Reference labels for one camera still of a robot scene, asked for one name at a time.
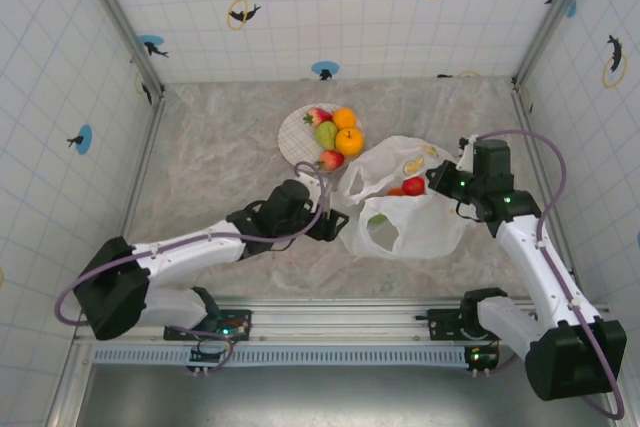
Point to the small green fruit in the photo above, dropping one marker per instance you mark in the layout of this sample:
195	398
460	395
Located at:
377	220

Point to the small orange fruit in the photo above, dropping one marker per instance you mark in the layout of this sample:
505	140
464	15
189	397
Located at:
396	192

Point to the white lemon-print plastic bag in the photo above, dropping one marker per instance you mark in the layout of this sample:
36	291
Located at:
425	232

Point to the red and yellow apple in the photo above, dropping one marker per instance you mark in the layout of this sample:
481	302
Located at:
332	160

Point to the green pear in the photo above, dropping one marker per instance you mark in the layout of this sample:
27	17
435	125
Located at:
325	136

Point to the red strawberry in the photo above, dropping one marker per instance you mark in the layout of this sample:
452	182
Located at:
320	116

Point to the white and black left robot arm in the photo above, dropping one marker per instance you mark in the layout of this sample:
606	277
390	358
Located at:
190	249

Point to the round white grid-pattern plate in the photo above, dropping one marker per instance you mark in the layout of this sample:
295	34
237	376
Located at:
295	142

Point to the orange mandarin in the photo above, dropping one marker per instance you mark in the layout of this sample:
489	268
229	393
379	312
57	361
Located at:
345	118

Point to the controller board with green light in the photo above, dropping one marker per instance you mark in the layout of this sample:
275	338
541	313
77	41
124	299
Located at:
235	327
482	357

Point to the grey metal panel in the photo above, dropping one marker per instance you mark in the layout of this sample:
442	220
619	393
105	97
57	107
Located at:
300	397

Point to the aluminium frame side rail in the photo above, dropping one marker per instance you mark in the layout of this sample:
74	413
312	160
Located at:
537	147
145	167

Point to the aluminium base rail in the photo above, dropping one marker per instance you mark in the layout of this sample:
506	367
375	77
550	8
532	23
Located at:
330	314

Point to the aluminium frame post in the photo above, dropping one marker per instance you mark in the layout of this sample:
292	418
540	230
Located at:
555	17
120	22

